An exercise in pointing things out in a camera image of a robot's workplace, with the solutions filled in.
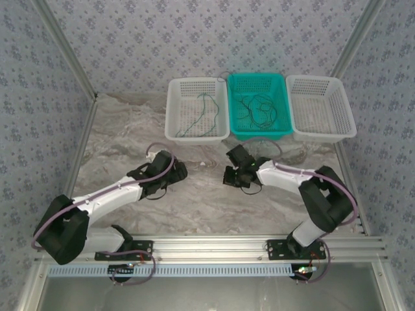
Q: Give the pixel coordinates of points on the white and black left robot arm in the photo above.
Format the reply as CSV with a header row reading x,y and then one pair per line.
x,y
107,201

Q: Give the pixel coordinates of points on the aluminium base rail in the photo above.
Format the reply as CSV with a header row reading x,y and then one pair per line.
x,y
210,247

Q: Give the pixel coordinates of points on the aluminium frame profile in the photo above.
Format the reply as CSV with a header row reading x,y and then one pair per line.
x,y
81,145
387,285
343,155
30,291
360,32
60,35

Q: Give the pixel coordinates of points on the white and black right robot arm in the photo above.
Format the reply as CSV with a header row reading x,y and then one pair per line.
x,y
279,178

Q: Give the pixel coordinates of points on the white perforated plastic basket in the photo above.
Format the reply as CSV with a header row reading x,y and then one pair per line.
x,y
196,139
324,134

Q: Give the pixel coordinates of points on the small black controller board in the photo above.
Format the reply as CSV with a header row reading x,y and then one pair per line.
x,y
120,270
303,272

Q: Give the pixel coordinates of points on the teal perforated plastic basket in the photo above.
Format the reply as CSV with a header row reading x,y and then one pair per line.
x,y
259,134

